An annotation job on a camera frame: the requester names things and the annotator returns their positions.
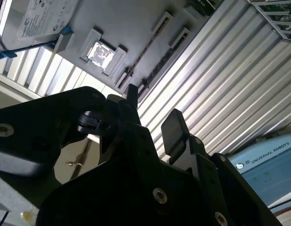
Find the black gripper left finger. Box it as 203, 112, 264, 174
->
0, 83, 160, 177

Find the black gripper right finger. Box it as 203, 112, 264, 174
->
161, 108, 282, 226

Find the RAM stick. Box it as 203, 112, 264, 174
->
138, 35, 187, 94

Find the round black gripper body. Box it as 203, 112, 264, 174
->
36, 161, 222, 226

